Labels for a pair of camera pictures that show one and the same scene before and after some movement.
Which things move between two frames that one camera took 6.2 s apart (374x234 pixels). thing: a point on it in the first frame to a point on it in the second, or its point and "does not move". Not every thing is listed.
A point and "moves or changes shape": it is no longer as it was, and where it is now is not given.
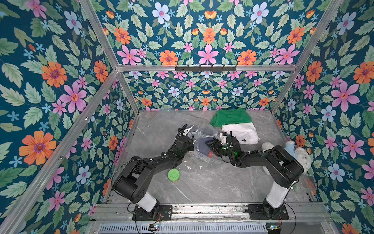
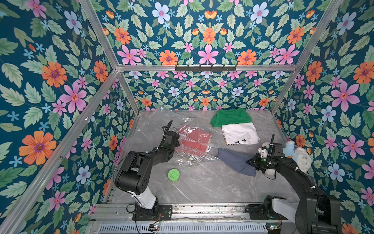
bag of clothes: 201,132 moves or changes shape
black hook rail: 205,69 does not move
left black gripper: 189,143 to 176,144
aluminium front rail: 296,211 does not move
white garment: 245,133 does not move
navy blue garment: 204,148 moves or changes shape
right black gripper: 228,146 to 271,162
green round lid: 174,174 does not move
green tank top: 230,116 does not move
